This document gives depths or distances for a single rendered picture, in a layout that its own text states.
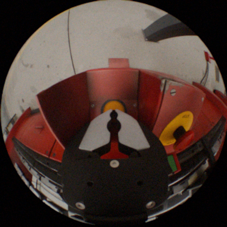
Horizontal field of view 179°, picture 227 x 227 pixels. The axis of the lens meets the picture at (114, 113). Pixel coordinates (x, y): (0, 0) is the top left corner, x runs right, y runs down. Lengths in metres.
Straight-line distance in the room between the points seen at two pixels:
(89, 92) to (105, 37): 0.80
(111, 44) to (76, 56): 0.38
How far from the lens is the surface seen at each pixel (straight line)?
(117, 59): 0.83
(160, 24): 0.69
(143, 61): 0.90
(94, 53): 0.87
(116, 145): 0.30
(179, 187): 0.45
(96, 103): 0.15
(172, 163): 0.21
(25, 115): 1.89
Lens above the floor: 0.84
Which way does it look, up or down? 55 degrees down
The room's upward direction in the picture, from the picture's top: 179 degrees clockwise
